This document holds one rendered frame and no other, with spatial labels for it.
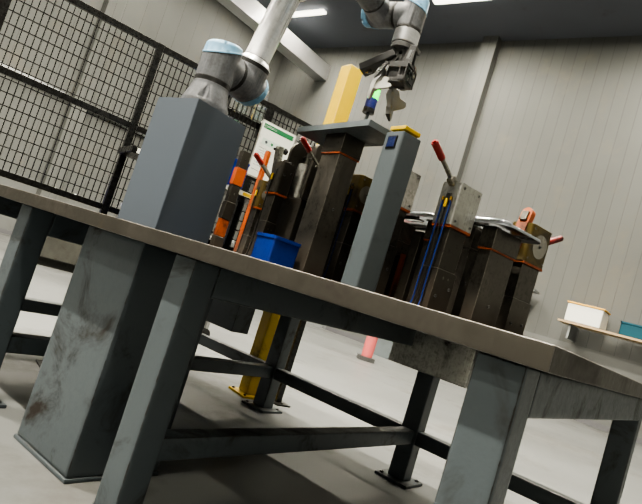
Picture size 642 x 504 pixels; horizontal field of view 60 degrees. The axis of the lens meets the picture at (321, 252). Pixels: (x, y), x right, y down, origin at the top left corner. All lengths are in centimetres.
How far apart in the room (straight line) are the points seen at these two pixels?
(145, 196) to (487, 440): 120
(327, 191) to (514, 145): 933
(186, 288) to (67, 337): 55
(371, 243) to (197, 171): 58
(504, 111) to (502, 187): 150
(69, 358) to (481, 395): 120
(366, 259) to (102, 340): 74
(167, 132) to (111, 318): 56
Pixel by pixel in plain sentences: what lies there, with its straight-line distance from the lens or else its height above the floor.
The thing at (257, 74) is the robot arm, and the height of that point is 129.
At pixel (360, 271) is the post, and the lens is 144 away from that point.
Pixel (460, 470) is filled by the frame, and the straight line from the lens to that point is 92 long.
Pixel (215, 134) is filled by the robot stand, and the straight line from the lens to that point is 174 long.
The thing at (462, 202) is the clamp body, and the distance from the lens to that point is 153.
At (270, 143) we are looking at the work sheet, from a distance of 304.
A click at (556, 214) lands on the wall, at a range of 1022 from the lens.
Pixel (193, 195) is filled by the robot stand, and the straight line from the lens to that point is 171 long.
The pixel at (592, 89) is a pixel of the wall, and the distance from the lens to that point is 1098.
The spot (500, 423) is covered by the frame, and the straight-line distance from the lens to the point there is 90.
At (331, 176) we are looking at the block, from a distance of 167.
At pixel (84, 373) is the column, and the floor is 27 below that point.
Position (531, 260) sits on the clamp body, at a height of 95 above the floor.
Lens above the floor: 67
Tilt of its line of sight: 4 degrees up
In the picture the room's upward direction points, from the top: 17 degrees clockwise
